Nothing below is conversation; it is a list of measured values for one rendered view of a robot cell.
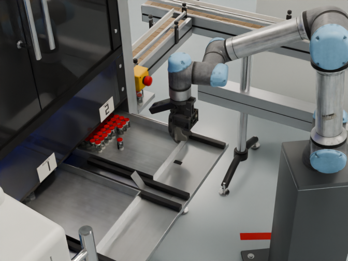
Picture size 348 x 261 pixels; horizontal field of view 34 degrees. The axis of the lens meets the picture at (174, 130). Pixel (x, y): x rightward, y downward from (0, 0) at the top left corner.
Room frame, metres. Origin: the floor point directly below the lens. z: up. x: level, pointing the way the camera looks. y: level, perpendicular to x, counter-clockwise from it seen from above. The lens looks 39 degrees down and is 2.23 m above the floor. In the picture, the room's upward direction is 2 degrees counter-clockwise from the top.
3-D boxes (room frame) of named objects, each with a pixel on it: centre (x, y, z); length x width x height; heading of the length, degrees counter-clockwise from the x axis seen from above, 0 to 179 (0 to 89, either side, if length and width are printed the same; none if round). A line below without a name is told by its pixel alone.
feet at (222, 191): (2.38, -0.37, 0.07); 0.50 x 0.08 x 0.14; 150
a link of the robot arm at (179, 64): (1.56, -0.03, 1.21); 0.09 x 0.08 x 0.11; 76
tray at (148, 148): (1.58, 0.16, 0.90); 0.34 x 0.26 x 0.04; 60
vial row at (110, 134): (1.63, 0.23, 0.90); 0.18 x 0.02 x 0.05; 150
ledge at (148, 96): (1.89, 0.17, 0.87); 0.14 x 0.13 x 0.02; 60
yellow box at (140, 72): (1.86, 0.14, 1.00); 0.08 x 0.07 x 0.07; 60
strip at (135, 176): (1.34, 0.08, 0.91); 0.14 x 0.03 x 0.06; 60
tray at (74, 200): (1.29, 0.33, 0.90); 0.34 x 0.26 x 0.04; 60
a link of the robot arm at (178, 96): (1.56, -0.03, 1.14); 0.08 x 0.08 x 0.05
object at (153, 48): (2.18, 0.12, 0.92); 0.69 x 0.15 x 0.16; 150
